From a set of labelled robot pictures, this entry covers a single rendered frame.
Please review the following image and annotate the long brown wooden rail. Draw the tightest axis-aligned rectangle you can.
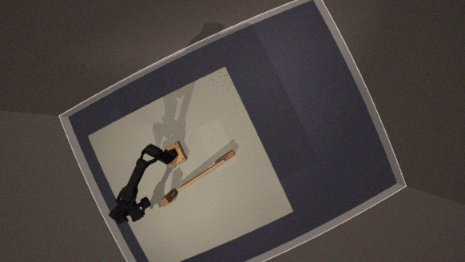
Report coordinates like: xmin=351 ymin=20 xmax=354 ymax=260
xmin=178 ymin=158 xmax=226 ymax=191

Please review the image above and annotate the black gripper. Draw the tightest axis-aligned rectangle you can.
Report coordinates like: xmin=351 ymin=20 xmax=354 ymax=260
xmin=116 ymin=196 xmax=151 ymax=224

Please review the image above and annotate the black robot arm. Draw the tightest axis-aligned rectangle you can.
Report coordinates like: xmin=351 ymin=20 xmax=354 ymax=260
xmin=109 ymin=144 xmax=179 ymax=222

